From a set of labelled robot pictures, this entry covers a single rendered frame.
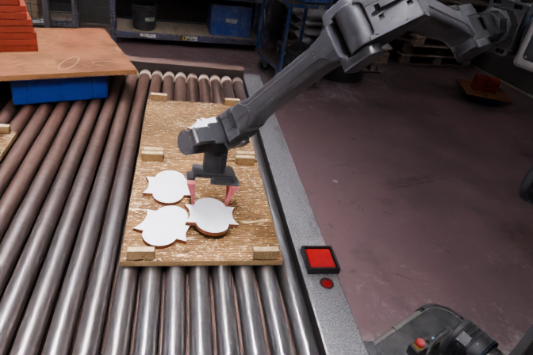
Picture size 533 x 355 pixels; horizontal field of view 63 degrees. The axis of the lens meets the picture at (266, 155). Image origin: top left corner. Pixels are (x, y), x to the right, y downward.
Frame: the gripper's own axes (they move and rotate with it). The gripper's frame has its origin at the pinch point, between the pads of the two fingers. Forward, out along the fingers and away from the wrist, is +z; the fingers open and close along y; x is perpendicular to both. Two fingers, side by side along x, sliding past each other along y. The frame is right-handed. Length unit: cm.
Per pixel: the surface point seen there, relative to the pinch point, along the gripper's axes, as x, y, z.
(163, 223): -7.1, -11.1, 2.2
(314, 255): -16.7, 23.4, 4.1
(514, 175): 176, 273, 45
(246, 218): -4.3, 9.0, 1.6
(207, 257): -17.0, -1.6, 4.8
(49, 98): 58, -49, -8
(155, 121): 45.2, -14.2, -7.5
